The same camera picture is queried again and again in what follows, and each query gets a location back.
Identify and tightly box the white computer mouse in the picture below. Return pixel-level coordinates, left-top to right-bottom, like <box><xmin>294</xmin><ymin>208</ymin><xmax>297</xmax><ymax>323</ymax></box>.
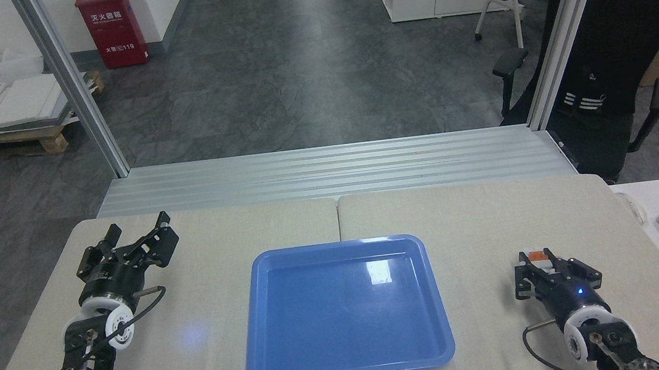
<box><xmin>614</xmin><ymin>189</ymin><xmax>650</xmax><ymax>229</ymax></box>

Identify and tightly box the silver aluminium post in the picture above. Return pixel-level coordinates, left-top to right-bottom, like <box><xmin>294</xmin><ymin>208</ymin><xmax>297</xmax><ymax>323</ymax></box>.
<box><xmin>10</xmin><ymin>0</ymin><xmax>131</xmax><ymax>188</ymax></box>
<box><xmin>511</xmin><ymin>0</ymin><xmax>634</xmax><ymax>133</ymax></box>

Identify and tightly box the red fire extinguisher box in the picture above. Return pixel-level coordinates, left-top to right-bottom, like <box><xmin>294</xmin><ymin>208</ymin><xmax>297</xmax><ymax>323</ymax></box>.
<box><xmin>74</xmin><ymin>0</ymin><xmax>152</xmax><ymax>73</ymax></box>

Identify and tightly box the silver aluminium profile platform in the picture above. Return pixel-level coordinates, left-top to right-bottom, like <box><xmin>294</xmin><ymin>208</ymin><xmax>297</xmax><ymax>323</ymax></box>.
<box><xmin>91</xmin><ymin>117</ymin><xmax>581</xmax><ymax>230</ymax></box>

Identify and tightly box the black mesh office chair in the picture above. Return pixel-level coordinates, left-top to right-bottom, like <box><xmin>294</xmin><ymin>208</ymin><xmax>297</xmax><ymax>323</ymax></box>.
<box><xmin>483</xmin><ymin>0</ymin><xmax>659</xmax><ymax>197</ymax></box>

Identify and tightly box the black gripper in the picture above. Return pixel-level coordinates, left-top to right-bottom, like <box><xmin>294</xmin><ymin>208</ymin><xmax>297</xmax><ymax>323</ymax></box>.
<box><xmin>510</xmin><ymin>242</ymin><xmax>611</xmax><ymax>336</ymax></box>
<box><xmin>71</xmin><ymin>210</ymin><xmax>187</xmax><ymax>308</ymax></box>

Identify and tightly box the blue plastic tray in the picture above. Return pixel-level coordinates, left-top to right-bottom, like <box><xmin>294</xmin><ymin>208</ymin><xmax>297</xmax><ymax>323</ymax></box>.
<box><xmin>232</xmin><ymin>229</ymin><xmax>458</xmax><ymax>370</ymax></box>

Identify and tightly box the wooden pallet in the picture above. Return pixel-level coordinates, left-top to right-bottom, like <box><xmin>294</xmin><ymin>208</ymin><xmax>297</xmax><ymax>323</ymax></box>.
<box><xmin>0</xmin><ymin>68</ymin><xmax>114</xmax><ymax>162</ymax></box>

